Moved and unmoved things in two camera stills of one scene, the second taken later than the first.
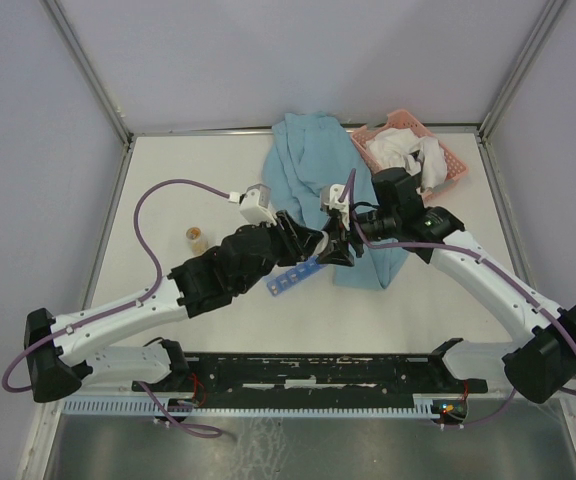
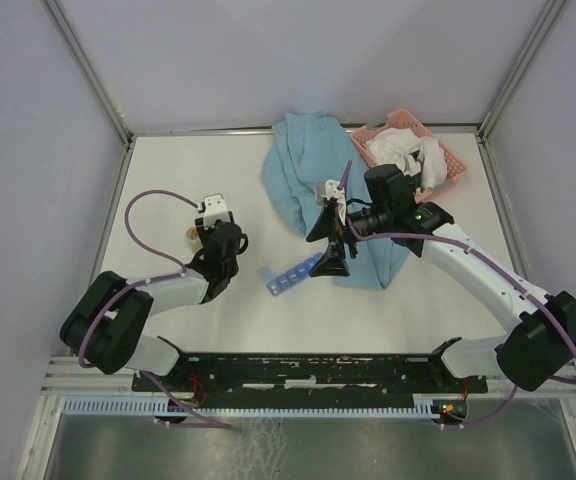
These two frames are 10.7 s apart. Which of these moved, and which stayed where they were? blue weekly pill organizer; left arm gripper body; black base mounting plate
Moved: left arm gripper body
Stayed: blue weekly pill organizer; black base mounting plate
